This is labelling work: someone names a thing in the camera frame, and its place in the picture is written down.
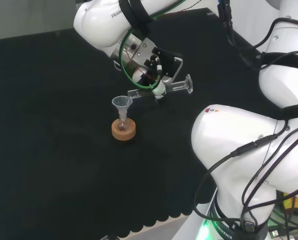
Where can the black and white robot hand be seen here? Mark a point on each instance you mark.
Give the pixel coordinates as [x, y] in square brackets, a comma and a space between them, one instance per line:
[167, 63]

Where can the clear plastic funnel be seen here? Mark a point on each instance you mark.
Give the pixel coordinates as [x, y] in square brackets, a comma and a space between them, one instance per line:
[122, 103]

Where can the grey tape strip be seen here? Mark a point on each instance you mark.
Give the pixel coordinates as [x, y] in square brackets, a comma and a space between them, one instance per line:
[211, 13]

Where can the glass round-bottom flask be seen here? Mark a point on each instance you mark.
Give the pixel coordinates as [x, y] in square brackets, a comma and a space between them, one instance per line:
[122, 124]

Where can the pale board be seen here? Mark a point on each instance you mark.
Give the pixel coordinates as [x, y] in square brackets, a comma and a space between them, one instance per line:
[26, 17]

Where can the black bench cloth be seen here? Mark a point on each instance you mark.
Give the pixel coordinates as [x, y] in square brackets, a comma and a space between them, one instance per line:
[64, 150]

